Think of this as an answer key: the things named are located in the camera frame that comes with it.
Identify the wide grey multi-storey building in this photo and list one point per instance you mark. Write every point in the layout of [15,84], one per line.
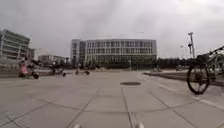
[116,50]

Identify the round dark manhole cover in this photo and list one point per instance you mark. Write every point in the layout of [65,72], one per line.
[130,83]

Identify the grey concrete slab plaza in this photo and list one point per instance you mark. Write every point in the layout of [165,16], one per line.
[100,103]

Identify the row of dark trees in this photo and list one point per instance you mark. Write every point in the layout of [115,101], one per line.
[171,62]

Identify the low pale building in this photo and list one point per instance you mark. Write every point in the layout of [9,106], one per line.
[51,59]

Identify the raised grass bed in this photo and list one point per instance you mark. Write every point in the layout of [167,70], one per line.
[173,76]

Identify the robot's own part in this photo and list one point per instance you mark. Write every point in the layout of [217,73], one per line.
[76,126]

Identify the tall pole with fittings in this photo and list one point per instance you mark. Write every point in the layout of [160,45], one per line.
[191,45]

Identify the black bicycle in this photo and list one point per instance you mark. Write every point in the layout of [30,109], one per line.
[198,78]

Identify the grey building with banded floors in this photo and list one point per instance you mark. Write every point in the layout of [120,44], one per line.
[13,45]

